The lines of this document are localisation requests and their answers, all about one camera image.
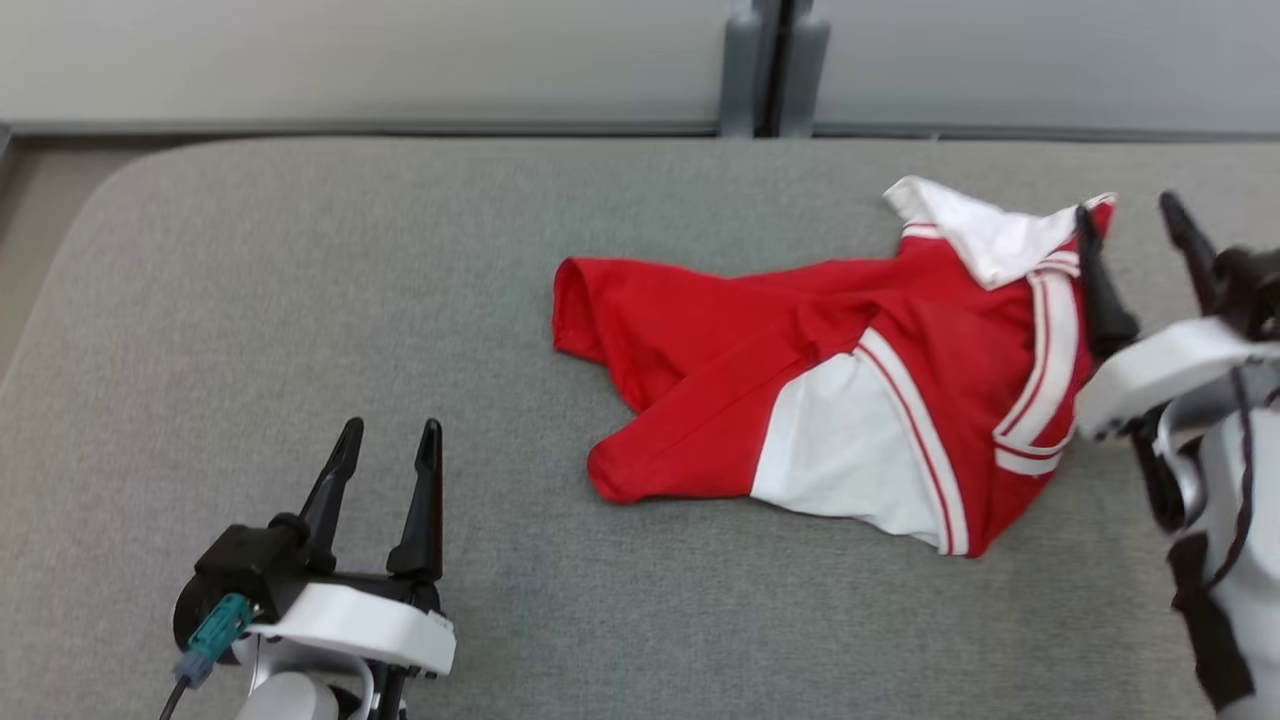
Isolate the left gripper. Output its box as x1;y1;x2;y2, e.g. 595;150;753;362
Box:
172;417;457;676

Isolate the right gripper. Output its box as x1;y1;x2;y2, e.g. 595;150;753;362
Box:
1075;191;1280;441

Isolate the red and white jersey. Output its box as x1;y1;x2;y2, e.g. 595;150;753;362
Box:
552;176;1118;559

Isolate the grey wall base rail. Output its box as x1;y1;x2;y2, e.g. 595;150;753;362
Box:
815;123;1280;140
0;119;723;139

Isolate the teal cable connector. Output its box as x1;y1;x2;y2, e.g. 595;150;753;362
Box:
175;592;256;689

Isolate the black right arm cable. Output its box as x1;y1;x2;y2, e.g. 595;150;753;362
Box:
1205;362;1258;596

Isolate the grey cylindrical post cover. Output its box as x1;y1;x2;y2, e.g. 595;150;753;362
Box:
780;8;831;138
719;8;767;137

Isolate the grey partition frame post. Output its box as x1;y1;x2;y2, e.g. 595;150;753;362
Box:
733;0;816;137

